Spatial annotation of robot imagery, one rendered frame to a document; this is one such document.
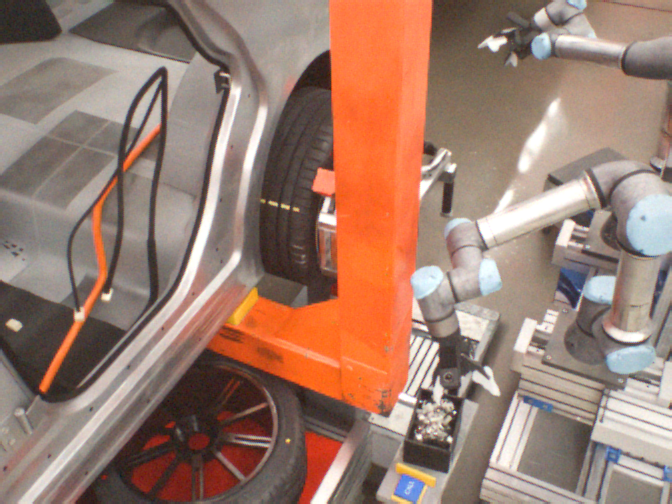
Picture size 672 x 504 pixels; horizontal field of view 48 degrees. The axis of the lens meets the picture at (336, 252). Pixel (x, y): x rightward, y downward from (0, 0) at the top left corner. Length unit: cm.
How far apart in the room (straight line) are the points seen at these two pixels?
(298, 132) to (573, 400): 113
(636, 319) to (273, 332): 107
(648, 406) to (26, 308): 181
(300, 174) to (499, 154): 218
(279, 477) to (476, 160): 247
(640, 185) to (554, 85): 334
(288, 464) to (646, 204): 124
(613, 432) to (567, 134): 264
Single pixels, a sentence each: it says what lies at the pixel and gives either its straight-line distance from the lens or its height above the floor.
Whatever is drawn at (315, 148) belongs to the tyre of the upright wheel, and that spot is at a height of 114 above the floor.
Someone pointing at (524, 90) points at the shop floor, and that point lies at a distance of 492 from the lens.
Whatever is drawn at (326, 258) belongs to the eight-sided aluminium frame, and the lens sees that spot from 240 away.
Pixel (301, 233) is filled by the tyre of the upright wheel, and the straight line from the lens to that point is 230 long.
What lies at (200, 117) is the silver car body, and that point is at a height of 123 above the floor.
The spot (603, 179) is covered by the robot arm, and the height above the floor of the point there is 142.
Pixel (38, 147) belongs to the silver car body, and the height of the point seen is 103.
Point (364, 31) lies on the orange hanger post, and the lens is 154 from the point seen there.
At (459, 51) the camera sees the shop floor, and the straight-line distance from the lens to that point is 531.
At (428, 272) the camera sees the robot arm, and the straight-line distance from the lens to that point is 170.
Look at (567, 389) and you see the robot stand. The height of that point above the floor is 68.
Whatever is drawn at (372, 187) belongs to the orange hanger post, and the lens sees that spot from 173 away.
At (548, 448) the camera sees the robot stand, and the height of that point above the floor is 21.
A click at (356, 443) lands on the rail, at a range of 245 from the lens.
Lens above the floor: 243
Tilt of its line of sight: 42 degrees down
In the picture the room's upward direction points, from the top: 2 degrees counter-clockwise
